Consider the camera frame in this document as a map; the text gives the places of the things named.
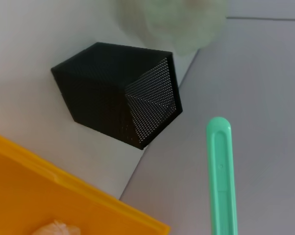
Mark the mint green pen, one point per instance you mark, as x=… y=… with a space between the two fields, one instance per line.
x=221 y=171

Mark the white paper ball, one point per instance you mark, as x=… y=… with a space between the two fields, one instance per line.
x=56 y=228

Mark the black mesh pen holder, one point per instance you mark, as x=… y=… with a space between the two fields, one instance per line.
x=88 y=98

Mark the pale green glass fruit plate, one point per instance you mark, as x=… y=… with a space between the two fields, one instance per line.
x=174 y=24

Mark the yellow plastic bin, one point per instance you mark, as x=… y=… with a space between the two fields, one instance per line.
x=39 y=191

